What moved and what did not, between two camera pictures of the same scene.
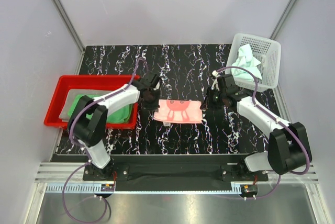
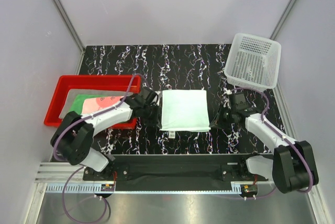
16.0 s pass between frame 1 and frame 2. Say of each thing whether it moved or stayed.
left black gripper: moved
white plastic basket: stayed
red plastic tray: stayed
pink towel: moved
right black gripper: moved
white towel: moved
